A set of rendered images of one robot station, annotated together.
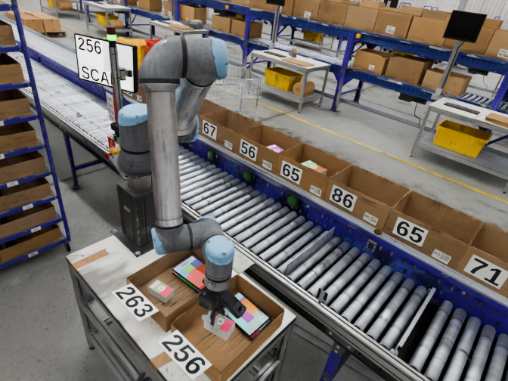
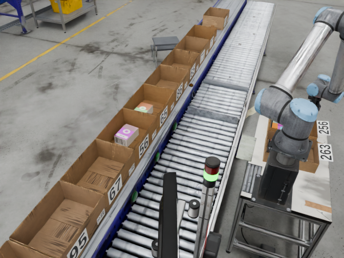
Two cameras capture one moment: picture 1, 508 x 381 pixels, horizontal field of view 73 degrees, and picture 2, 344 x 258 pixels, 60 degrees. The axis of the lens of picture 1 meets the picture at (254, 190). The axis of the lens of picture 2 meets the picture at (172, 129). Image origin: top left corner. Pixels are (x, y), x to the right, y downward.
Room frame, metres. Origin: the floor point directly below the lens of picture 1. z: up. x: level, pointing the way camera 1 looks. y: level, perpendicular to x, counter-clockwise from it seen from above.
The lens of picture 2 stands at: (2.53, 1.58, 2.35)
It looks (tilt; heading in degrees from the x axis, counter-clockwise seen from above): 39 degrees down; 251
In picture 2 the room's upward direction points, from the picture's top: 2 degrees clockwise
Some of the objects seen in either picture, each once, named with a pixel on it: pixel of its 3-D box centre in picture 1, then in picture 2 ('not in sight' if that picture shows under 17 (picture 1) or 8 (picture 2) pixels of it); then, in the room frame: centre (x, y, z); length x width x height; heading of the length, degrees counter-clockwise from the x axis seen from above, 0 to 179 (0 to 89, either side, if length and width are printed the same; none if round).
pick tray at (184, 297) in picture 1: (181, 280); (290, 150); (1.09, 0.28, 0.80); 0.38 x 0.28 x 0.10; 143
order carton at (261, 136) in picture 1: (268, 148); (128, 135); (2.27, -0.06, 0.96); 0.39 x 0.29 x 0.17; 52
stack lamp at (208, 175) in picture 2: (111, 34); (211, 169); (2.16, 0.97, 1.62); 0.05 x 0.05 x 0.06
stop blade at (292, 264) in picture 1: (311, 249); (211, 115); (1.46, -0.36, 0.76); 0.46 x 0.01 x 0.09; 142
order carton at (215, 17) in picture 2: not in sight; (216, 18); (0.58, -2.22, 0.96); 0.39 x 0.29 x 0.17; 52
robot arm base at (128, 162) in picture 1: (137, 153); (293, 137); (1.42, 0.56, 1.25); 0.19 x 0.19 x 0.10
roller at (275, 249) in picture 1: (287, 240); (207, 129); (1.56, -0.23, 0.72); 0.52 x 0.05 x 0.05; 142
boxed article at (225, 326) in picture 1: (219, 324); not in sight; (0.79, 0.06, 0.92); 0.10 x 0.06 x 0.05; 65
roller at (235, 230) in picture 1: (255, 219); (198, 148); (1.72, -0.03, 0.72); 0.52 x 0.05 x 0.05; 142
